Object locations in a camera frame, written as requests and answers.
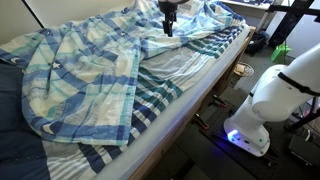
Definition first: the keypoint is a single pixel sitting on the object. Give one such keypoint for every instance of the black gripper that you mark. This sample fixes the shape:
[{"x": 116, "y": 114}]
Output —
[{"x": 169, "y": 5}]

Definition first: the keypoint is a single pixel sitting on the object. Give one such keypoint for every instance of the blue plaid duvet cover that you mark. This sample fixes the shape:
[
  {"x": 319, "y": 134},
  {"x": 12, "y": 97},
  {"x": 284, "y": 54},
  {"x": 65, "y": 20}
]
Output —
[{"x": 86, "y": 83}]

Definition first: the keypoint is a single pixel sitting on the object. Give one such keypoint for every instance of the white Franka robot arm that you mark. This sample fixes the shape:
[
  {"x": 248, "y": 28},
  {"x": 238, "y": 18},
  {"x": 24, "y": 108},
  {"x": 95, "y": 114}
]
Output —
[{"x": 276, "y": 100}]

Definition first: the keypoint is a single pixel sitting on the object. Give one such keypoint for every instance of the striped bed sheet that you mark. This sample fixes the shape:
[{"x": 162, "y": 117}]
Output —
[{"x": 166, "y": 76}]

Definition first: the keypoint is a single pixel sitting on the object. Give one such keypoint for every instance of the white table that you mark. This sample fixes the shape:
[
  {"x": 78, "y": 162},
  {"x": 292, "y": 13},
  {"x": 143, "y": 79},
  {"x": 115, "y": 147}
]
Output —
[{"x": 246, "y": 5}]

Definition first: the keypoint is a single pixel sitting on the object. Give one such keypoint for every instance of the white mattress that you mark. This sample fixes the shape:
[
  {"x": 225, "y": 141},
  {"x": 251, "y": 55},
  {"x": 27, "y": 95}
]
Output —
[{"x": 186, "y": 110}]

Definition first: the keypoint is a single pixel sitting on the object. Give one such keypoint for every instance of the black bag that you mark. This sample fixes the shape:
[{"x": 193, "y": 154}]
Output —
[{"x": 256, "y": 41}]

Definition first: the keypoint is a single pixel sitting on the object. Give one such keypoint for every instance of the red black clamp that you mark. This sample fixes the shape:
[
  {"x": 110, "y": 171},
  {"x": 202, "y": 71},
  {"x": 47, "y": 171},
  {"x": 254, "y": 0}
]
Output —
[
  {"x": 201, "y": 121},
  {"x": 218, "y": 101}
]

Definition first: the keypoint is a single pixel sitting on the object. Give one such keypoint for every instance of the green plastic object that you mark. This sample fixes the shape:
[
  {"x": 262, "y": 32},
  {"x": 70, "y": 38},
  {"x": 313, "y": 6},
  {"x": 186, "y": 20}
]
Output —
[{"x": 280, "y": 52}]

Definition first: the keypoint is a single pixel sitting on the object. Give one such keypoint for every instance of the black box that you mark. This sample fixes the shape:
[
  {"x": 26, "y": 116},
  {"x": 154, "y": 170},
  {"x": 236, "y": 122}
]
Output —
[{"x": 304, "y": 150}]

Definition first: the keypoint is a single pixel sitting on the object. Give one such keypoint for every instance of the dark blue blanket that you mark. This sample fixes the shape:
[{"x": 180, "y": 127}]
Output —
[{"x": 16, "y": 140}]

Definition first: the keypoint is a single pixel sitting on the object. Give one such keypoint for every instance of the wooden bed frame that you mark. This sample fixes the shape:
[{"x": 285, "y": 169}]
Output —
[{"x": 200, "y": 100}]

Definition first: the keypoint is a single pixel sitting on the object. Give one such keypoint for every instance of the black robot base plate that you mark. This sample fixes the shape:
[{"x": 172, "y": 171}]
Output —
[{"x": 213, "y": 146}]

